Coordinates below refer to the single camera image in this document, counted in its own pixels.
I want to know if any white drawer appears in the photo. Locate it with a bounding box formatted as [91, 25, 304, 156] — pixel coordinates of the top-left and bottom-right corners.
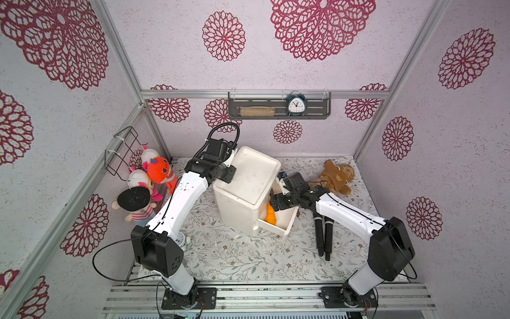
[256, 178, 298, 237]

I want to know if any white plastic drawer cabinet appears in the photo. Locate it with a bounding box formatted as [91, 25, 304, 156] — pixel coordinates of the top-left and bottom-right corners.
[212, 146, 281, 237]

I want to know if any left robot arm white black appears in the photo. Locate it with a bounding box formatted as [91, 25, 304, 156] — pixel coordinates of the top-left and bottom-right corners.
[131, 138, 237, 296]

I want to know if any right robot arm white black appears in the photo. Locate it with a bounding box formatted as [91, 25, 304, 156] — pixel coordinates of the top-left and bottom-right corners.
[270, 173, 415, 299]

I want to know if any brown gingerbread plush toy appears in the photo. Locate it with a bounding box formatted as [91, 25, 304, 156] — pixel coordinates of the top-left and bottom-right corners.
[318, 159, 355, 196]

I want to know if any orange shark plush toy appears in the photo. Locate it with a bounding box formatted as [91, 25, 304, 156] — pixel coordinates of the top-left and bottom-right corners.
[147, 157, 177, 195]

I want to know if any pink eared white plush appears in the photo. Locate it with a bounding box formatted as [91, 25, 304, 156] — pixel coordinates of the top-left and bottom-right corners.
[140, 146, 160, 169]

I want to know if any white plush doll striped shirt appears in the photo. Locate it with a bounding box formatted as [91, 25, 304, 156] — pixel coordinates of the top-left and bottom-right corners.
[127, 169, 163, 202]

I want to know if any teal alarm clock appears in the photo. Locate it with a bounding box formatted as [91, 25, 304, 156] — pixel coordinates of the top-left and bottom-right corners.
[286, 94, 307, 116]

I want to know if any black haired plush doll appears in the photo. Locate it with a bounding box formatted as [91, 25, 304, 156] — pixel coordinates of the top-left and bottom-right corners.
[112, 186, 157, 227]

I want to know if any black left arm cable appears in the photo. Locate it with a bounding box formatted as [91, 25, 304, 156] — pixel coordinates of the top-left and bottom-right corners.
[193, 122, 242, 160]

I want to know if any grey wall shelf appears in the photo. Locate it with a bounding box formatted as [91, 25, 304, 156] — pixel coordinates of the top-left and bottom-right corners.
[227, 90, 332, 120]

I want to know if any black wire wall basket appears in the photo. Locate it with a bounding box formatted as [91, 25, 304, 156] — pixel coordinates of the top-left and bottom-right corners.
[103, 126, 147, 182]

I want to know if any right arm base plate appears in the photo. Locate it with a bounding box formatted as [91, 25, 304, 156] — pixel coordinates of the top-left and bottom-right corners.
[318, 286, 379, 308]

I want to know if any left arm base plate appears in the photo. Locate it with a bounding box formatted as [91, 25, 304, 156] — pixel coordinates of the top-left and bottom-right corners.
[161, 287, 218, 310]

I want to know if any aluminium mounting rail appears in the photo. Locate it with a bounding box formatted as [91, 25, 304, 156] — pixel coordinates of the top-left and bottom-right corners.
[100, 283, 436, 314]

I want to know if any aluminium frame profile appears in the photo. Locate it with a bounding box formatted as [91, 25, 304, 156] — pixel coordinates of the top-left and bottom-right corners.
[0, 103, 145, 316]

